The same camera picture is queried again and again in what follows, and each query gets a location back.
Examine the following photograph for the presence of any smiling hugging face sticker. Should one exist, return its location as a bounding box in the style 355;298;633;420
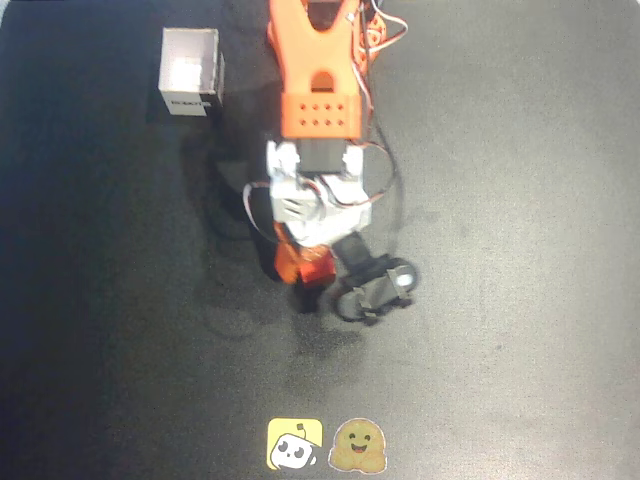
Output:
327;417;389;473

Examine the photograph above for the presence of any red cube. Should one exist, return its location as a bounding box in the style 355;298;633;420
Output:
296;251;337;287

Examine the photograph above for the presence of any black webcam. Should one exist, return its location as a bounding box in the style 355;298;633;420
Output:
331;231;422;325

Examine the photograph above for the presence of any white cardboard box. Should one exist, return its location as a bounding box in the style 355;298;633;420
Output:
157;27;227;119

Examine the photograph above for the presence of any white cable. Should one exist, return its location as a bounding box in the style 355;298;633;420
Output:
357;0;410;69

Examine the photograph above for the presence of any black table mat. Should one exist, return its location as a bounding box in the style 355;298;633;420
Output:
0;0;640;480

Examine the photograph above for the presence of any yellow robot sticker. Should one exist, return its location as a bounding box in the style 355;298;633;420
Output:
266;417;324;471

